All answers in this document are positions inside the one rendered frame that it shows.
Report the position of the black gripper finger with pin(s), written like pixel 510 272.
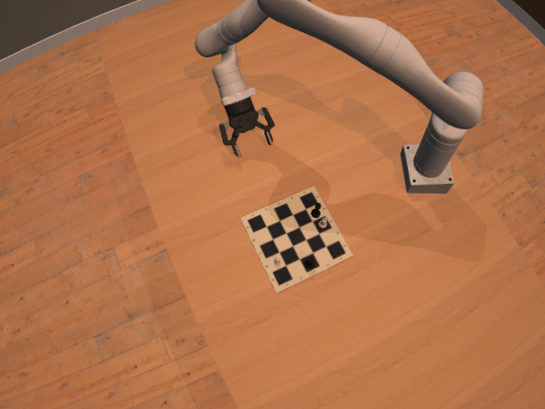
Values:
pixel 232 142
pixel 267 129

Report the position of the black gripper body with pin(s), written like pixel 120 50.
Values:
pixel 236 108

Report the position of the black and tan chessboard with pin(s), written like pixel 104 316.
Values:
pixel 287 230

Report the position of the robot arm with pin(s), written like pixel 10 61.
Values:
pixel 375 45

